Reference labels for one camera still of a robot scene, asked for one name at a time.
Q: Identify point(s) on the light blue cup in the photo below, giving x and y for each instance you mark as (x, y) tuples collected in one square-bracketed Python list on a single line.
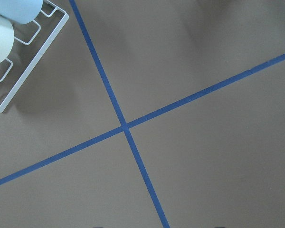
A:
[(20, 11)]

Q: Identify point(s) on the white cup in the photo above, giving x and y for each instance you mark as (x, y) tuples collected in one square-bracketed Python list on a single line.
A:
[(6, 38)]

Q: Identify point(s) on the white wire rack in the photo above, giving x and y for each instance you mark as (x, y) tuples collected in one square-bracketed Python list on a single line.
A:
[(31, 41)]

